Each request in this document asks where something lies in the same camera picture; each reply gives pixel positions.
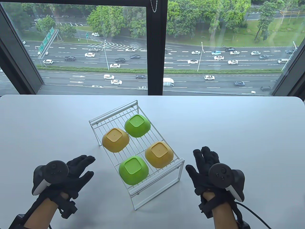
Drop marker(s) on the person's left forearm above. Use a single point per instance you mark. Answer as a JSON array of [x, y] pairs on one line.
[[44, 212]]

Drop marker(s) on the person's right hand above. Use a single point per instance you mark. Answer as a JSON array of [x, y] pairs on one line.
[[202, 171]]

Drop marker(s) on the yellow small dish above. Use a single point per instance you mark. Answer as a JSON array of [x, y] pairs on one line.
[[115, 140], [159, 154]]

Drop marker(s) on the green small dish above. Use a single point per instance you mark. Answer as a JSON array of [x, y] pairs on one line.
[[133, 170], [138, 126]]

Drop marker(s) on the black hand controller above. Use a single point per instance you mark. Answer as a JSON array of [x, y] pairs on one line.
[[221, 176], [56, 171]]

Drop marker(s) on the black wrist camera band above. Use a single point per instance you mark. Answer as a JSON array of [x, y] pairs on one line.
[[17, 221], [244, 224]]

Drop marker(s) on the person's right forearm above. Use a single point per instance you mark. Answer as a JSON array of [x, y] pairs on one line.
[[219, 212]]

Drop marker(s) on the black window frame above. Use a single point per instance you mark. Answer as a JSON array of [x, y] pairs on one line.
[[156, 47]]

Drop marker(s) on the person's left hand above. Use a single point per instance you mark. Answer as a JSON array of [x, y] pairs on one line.
[[76, 181]]

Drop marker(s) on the black left wrist camera band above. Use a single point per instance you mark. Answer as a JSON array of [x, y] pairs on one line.
[[17, 221]]

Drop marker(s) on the black left wrist sensor box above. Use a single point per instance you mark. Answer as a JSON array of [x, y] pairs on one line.
[[69, 208]]

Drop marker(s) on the black right wrist camera band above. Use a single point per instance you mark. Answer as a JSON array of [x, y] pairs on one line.
[[244, 224]]

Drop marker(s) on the black left hand controller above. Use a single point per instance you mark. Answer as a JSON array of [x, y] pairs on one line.
[[56, 171]]

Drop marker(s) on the black right hand controller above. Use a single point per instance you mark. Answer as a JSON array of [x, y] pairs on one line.
[[221, 176]]

